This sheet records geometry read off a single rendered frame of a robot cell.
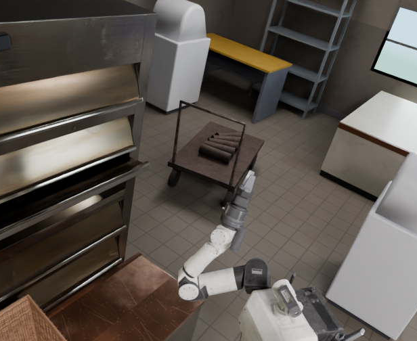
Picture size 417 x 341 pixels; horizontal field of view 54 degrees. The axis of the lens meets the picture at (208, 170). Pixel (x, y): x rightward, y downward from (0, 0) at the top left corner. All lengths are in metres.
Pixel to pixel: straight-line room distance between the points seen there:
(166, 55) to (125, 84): 3.82
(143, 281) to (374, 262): 1.72
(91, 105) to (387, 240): 2.28
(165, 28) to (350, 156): 2.91
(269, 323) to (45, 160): 1.07
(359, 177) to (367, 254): 2.13
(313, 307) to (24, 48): 1.35
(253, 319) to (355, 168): 3.95
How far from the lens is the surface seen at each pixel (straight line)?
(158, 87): 5.91
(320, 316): 1.61
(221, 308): 3.34
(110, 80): 1.86
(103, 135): 1.96
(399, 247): 3.24
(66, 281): 2.37
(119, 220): 2.37
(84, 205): 2.13
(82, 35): 1.68
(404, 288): 3.41
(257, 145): 4.88
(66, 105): 1.72
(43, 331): 2.25
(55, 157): 1.82
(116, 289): 2.55
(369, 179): 5.30
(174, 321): 2.44
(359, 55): 7.31
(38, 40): 1.57
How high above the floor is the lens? 2.50
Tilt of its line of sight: 31 degrees down
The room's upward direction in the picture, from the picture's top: 14 degrees clockwise
